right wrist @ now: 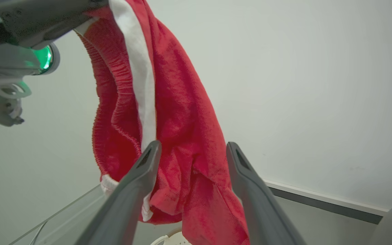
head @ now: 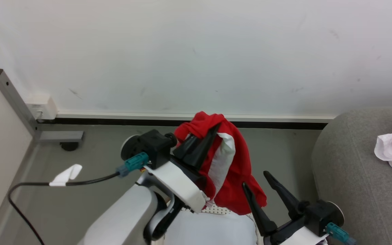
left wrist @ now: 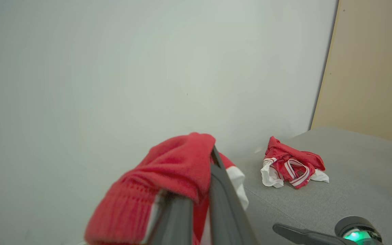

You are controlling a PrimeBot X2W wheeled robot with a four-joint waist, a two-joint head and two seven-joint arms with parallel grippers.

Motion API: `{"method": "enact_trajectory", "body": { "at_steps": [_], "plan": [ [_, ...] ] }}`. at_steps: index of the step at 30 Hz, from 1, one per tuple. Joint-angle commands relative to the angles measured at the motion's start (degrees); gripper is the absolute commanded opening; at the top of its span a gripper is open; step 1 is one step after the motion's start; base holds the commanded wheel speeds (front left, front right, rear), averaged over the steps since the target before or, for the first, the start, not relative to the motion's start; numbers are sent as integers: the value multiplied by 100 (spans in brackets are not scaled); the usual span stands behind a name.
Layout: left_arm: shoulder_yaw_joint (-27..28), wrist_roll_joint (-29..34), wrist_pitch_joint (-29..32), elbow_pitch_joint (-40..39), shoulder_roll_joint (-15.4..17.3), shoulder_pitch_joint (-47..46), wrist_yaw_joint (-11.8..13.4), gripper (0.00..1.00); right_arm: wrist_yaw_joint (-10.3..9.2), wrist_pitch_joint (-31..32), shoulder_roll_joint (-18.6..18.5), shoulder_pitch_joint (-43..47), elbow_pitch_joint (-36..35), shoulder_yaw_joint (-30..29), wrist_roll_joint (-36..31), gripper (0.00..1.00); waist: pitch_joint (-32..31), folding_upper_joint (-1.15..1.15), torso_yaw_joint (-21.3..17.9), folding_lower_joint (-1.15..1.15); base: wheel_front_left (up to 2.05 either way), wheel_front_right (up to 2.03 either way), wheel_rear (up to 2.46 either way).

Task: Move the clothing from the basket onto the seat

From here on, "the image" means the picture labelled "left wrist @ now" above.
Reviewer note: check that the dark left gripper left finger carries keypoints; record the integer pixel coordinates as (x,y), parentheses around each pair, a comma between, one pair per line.
(174,221)

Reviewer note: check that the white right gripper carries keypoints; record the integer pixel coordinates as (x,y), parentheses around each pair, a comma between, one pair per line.
(359,226)

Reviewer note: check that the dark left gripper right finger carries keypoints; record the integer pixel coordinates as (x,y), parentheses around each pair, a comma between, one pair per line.
(225,211)

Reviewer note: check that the red knit garment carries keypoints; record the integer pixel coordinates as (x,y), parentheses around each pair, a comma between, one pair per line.
(168,170)

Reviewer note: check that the red white striped jersey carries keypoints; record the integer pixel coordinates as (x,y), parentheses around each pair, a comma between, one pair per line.
(291,166)

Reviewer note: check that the grey fabric sofa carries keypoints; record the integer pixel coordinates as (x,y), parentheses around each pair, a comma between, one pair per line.
(352,194)

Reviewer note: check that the beige wooden panel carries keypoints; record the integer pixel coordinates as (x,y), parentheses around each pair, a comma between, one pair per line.
(366,68)

